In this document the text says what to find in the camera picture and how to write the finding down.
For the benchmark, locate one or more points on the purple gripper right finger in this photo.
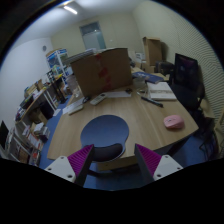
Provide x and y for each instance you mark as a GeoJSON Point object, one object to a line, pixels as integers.
{"type": "Point", "coordinates": [153, 166]}

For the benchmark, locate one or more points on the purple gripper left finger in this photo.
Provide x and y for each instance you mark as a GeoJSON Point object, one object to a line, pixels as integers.
{"type": "Point", "coordinates": [75, 167]}

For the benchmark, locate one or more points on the dark blue mouse pad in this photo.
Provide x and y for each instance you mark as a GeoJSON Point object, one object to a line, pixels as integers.
{"type": "Point", "coordinates": [108, 134]}

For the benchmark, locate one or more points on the pink computer mouse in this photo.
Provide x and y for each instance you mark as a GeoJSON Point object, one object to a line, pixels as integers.
{"type": "Point", "coordinates": [173, 122]}

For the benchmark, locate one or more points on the black computer monitor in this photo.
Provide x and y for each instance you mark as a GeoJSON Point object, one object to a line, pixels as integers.
{"type": "Point", "coordinates": [186, 71]}

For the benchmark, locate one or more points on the white keyboard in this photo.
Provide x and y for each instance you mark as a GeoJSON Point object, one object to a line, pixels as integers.
{"type": "Point", "coordinates": [72, 106]}

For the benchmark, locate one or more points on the black pen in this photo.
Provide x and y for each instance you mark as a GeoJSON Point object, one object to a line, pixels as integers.
{"type": "Point", "coordinates": [152, 101]}

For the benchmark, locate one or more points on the white remote control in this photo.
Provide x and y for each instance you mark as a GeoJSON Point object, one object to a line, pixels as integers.
{"type": "Point", "coordinates": [98, 99]}

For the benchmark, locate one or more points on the wooden shelf with clutter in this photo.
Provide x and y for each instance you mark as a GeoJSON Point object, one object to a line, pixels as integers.
{"type": "Point", "coordinates": [24, 145]}

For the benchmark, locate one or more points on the open white notebook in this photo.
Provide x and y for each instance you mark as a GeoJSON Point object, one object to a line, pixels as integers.
{"type": "Point", "coordinates": [160, 91]}

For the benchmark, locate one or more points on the white paper sheet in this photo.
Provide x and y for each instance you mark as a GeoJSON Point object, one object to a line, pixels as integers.
{"type": "Point", "coordinates": [118, 94]}

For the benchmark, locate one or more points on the black office chair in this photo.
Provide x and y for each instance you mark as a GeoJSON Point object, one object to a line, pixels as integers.
{"type": "Point", "coordinates": [191, 100]}

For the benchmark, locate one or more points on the blue book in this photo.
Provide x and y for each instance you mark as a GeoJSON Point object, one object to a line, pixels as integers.
{"type": "Point", "coordinates": [147, 77]}

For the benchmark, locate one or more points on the large brown cardboard box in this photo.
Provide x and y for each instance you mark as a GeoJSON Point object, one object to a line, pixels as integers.
{"type": "Point", "coordinates": [103, 72]}

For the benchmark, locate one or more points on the blue white poster board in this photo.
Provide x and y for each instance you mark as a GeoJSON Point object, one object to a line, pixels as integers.
{"type": "Point", "coordinates": [56, 57]}

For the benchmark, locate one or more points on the tall cardboard box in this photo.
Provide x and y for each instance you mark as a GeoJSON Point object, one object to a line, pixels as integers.
{"type": "Point", "coordinates": [153, 51]}

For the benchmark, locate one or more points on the ceiling light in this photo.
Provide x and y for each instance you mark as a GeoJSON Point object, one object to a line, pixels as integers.
{"type": "Point", "coordinates": [70, 10]}

